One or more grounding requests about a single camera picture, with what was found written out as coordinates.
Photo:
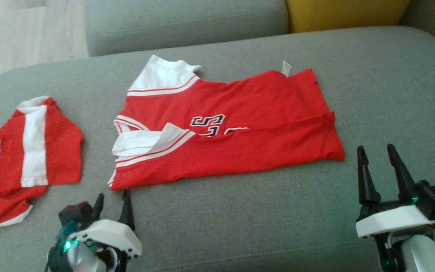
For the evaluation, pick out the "grey back cushion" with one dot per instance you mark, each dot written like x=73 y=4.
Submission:
x=183 y=22

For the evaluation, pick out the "red shorts with white stripe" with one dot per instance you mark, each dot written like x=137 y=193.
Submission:
x=59 y=151

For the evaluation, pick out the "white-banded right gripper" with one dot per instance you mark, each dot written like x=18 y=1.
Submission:
x=391 y=219

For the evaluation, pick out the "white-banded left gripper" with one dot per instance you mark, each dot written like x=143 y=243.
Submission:
x=115 y=238

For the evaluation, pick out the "red numbered basketball jersey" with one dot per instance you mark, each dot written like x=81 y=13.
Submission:
x=259 y=113

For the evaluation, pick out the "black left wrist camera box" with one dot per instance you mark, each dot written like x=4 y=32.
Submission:
x=76 y=213

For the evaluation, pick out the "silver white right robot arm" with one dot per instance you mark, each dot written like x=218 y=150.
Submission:
x=425 y=257

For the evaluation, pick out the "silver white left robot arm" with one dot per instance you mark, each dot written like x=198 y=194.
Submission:
x=83 y=262

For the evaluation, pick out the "yellow sofa back cushion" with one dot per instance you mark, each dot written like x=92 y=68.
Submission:
x=346 y=15

